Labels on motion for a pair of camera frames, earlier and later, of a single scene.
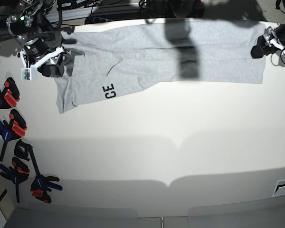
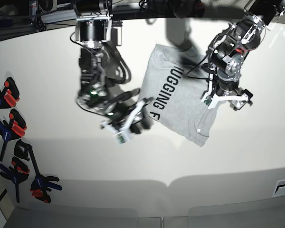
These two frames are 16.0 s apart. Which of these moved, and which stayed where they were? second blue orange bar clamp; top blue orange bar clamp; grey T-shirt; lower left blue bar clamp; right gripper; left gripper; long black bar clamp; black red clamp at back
Moved: left gripper; grey T-shirt; right gripper
Stayed: black red clamp at back; lower left blue bar clamp; second blue orange bar clamp; top blue orange bar clamp; long black bar clamp
